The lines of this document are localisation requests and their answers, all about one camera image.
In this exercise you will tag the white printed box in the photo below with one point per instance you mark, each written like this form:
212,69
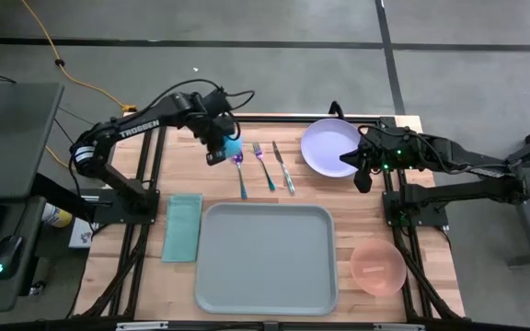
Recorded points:
81,233

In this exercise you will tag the teal cloth napkin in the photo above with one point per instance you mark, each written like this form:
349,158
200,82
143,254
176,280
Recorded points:
182,227

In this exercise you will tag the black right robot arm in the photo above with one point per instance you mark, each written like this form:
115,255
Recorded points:
458,158

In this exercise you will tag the black aluminium table frame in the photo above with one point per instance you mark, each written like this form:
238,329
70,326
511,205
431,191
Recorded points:
283,119

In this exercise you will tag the blue plastic cup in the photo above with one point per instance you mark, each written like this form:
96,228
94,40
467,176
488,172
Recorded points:
233,148

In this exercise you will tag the lilac plastic plate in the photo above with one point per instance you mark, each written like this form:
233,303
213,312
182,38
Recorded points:
325,147

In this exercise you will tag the black rail with silver brackets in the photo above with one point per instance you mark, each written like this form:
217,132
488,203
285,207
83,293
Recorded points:
269,327

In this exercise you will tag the black computer mouse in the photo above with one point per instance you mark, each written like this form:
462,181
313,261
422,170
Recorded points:
7,255

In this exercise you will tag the grey plastic tray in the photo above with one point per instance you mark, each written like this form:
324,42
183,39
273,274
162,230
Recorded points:
265,257

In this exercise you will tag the yellow and white bottle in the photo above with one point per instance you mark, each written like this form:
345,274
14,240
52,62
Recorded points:
55,215

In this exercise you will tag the pink plastic bowl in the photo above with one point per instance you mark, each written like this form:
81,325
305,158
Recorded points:
377,269

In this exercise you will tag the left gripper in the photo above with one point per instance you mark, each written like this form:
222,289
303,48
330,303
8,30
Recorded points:
212,119

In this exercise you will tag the grey desk top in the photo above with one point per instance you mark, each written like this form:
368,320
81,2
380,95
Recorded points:
12,138

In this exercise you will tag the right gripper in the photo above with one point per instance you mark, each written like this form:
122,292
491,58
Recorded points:
384,149

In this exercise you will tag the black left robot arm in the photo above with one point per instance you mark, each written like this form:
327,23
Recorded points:
141,128

